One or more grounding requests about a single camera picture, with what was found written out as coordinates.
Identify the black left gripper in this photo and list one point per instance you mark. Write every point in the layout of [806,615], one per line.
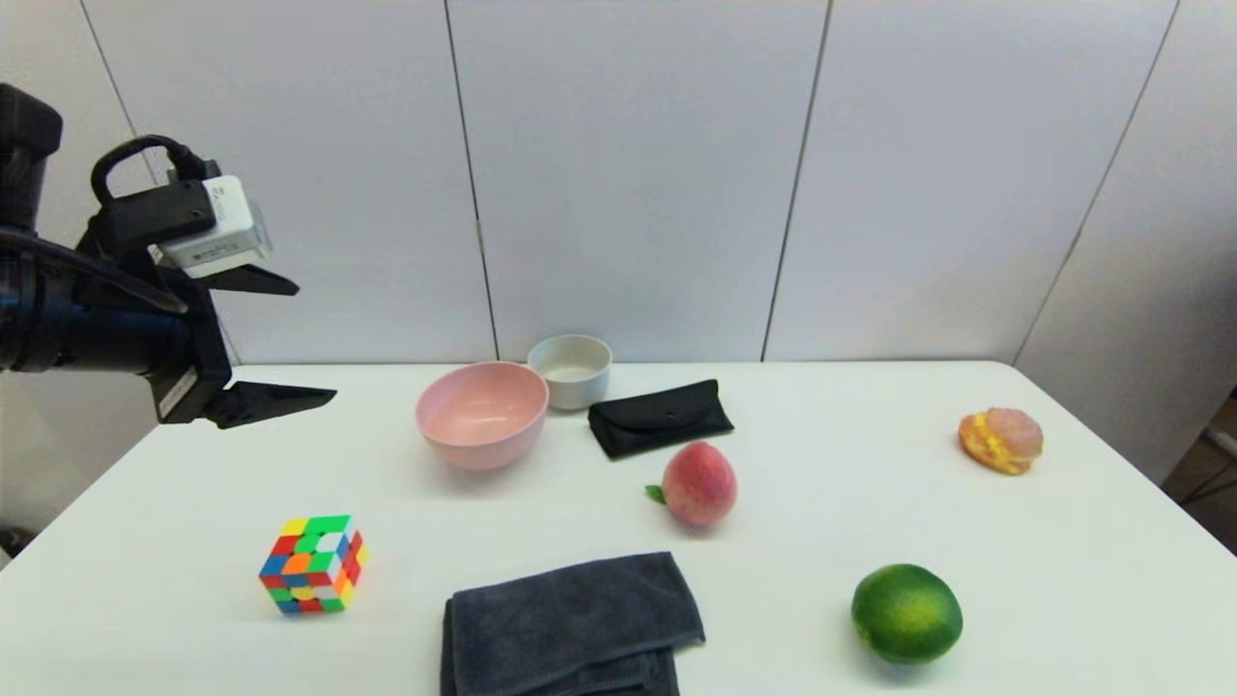
[208,338]

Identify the black glasses case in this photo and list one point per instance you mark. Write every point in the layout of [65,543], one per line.
[662,418]

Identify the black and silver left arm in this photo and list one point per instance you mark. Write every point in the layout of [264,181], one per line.
[77,329]

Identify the multicoloured puzzle cube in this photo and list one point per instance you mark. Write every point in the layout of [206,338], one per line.
[311,565]

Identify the pink bowl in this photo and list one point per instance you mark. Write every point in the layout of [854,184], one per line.
[478,425]

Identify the small white bowl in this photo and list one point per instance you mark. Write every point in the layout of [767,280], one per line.
[570,372]

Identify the dark grey folded towel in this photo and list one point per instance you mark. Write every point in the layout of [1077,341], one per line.
[570,619]

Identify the pink peach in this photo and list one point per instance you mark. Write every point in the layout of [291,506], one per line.
[698,483]

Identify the green lime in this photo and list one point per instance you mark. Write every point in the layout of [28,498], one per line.
[906,614]

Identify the cream puff pastry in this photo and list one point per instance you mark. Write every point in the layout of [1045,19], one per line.
[1000,440]

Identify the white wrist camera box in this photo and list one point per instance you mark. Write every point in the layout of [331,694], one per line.
[227,227]

